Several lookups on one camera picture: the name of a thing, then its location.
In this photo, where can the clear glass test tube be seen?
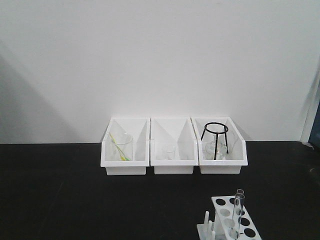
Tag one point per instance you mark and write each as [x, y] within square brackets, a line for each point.
[237, 215]
[240, 191]

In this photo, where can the white test tube rack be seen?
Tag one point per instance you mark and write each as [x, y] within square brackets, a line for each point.
[226, 224]

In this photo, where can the middle white storage bin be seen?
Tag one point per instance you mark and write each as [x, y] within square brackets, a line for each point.
[178, 132]

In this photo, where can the white storage bin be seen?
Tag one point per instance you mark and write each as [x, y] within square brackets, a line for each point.
[237, 155]
[178, 132]
[125, 147]

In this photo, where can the small clear glass beaker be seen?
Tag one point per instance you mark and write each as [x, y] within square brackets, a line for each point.
[168, 152]

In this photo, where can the left white storage bin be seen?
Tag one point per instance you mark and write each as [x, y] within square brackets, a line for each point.
[125, 147]

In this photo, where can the right white storage bin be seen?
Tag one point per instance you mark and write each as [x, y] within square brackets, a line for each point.
[237, 155]

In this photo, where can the clear glass flask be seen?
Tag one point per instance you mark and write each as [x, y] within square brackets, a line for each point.
[215, 151]

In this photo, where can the black wire tripod stand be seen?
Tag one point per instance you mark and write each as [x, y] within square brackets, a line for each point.
[219, 132]

